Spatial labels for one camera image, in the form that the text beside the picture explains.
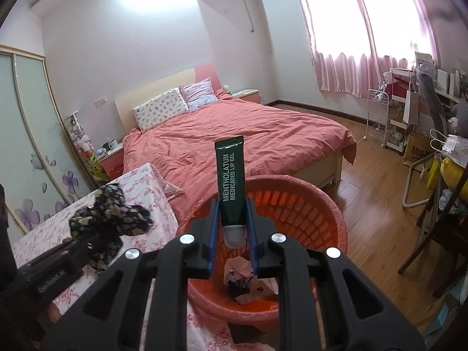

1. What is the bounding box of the dark grey jacket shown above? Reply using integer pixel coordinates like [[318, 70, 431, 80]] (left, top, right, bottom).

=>
[[417, 69, 454, 132]]

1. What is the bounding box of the floral pink tablecloth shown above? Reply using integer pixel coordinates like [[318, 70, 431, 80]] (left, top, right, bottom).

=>
[[11, 163, 235, 351]]

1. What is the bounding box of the orange plastic basket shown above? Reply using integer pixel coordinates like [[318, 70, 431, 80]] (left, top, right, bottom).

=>
[[175, 175, 348, 331]]

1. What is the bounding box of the floral white pillow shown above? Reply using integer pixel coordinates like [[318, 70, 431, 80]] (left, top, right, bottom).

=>
[[132, 88, 189, 133]]

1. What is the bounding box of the air conditioner pipe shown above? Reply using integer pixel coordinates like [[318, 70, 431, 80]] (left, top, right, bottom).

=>
[[243, 0, 261, 33]]

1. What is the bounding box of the white plastic bag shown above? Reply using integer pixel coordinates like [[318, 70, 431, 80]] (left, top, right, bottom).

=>
[[429, 129, 468, 158]]

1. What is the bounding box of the white tissue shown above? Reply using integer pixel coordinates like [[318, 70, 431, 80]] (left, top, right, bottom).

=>
[[224, 258, 278, 297]]

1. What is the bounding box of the pink nightstand with mugs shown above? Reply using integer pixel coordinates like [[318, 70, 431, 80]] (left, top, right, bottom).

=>
[[97, 142, 125, 181]]

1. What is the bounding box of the bed with coral duvet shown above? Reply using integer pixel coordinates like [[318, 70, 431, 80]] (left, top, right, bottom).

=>
[[122, 93, 357, 205]]

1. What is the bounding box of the brown paper bag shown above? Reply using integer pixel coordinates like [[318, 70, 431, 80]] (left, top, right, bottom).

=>
[[402, 132, 434, 167]]

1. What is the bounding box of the cream and pink headboard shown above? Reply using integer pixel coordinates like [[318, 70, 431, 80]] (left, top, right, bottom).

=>
[[114, 62, 222, 132]]

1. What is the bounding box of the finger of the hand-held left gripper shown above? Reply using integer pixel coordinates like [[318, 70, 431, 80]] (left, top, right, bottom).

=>
[[62, 232, 110, 264]]

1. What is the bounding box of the dark green lip gel tube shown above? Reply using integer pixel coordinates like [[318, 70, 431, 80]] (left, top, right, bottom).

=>
[[214, 135, 246, 248]]

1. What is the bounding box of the pink striped pillow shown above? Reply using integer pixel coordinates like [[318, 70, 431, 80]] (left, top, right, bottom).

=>
[[179, 77, 220, 111]]

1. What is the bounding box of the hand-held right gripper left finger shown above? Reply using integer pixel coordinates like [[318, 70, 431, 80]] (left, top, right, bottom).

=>
[[37, 198, 223, 351]]

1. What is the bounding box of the dark wooden chair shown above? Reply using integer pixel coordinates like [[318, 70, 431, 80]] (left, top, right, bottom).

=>
[[397, 161, 468, 297]]

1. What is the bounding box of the pink curtain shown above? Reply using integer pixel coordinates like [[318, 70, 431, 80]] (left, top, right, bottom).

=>
[[289, 0, 439, 99]]

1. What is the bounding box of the white paper bag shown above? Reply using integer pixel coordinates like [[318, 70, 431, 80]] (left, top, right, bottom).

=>
[[404, 90, 421, 125]]

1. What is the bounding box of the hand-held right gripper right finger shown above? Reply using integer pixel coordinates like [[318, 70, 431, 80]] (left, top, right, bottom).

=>
[[244, 197, 426, 351]]

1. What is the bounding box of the yellow bag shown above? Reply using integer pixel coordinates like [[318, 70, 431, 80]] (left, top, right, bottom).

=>
[[441, 157, 468, 191]]

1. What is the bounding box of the white wire rack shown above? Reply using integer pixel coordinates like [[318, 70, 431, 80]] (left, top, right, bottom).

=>
[[366, 88, 390, 149]]

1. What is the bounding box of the white storage trolley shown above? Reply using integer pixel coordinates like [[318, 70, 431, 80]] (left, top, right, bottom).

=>
[[388, 68, 419, 152]]

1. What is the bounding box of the black floral cloth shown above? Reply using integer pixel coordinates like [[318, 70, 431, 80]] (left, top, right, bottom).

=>
[[69, 184, 153, 271]]

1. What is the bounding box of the flower print wardrobe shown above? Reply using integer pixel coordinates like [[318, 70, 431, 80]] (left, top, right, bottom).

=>
[[0, 46, 96, 235]]

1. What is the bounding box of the white metal tube frame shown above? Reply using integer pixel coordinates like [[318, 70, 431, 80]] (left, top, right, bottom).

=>
[[402, 152, 436, 209]]

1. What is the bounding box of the grey plush toy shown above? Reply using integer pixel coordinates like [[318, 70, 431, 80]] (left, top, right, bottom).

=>
[[448, 102, 468, 136]]

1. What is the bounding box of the yellow plush toy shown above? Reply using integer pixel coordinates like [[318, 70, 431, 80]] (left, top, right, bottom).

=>
[[88, 154, 109, 181]]

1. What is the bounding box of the plush toy stack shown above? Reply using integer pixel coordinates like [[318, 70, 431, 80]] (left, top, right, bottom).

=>
[[66, 111, 96, 158]]

